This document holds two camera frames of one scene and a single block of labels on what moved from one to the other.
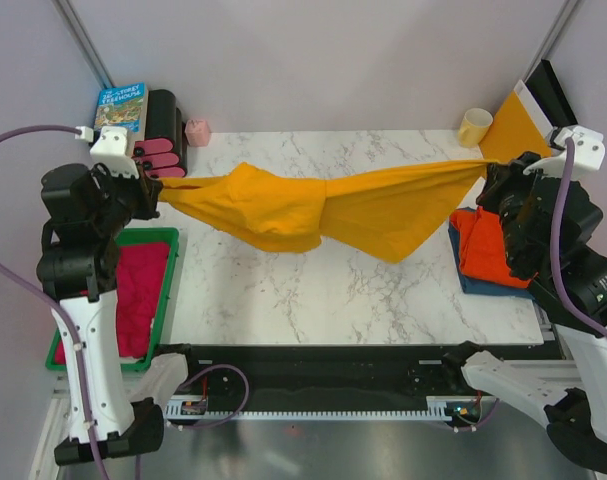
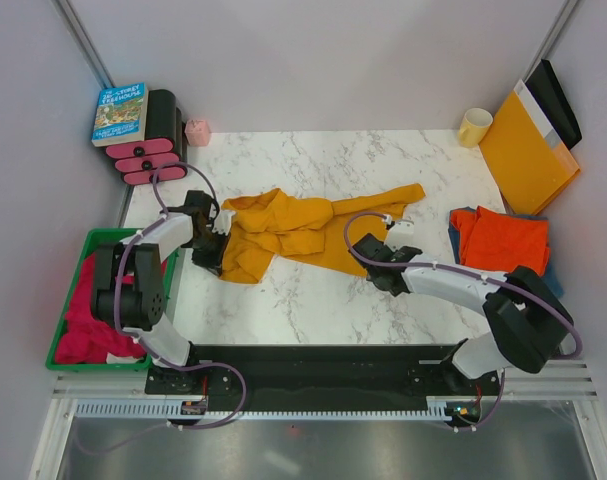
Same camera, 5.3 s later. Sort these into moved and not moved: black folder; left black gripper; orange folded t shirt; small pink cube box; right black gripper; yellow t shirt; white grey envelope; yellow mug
Moved: left black gripper; yellow t shirt; right black gripper
Not moved: black folder; white grey envelope; orange folded t shirt; small pink cube box; yellow mug
